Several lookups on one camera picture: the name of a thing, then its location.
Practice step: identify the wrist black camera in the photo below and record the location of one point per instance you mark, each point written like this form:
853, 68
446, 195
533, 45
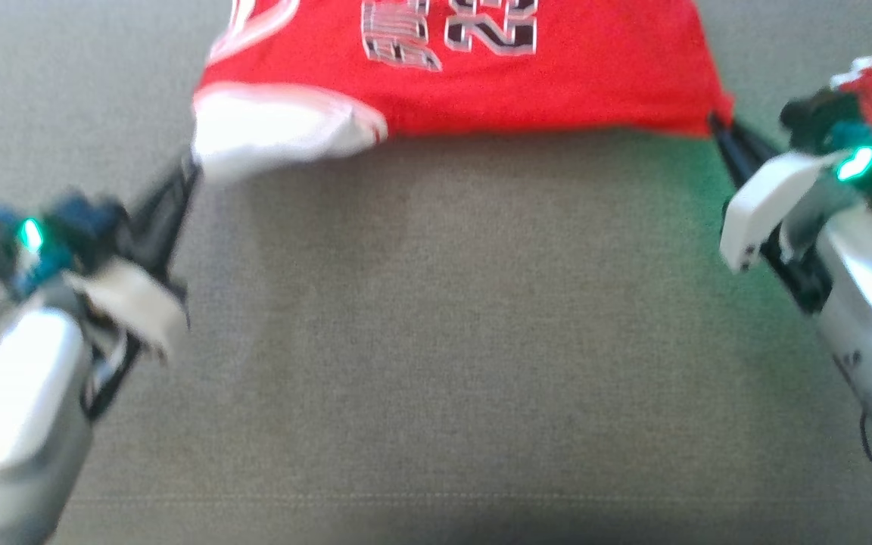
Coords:
822, 129
73, 227

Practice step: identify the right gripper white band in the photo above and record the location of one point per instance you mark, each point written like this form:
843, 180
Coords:
758, 204

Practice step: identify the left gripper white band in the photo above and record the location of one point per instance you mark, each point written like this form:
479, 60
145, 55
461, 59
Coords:
141, 303

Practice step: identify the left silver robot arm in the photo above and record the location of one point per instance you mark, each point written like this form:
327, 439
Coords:
20, 409

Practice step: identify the red basketball jersey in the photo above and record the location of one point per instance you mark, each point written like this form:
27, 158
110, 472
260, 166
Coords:
557, 83

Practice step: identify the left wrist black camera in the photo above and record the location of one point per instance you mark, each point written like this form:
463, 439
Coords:
73, 227

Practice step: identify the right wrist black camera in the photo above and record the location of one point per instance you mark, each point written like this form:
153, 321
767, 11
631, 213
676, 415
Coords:
822, 129

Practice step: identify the grey fabric sofa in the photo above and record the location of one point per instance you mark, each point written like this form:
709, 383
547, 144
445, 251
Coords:
443, 341

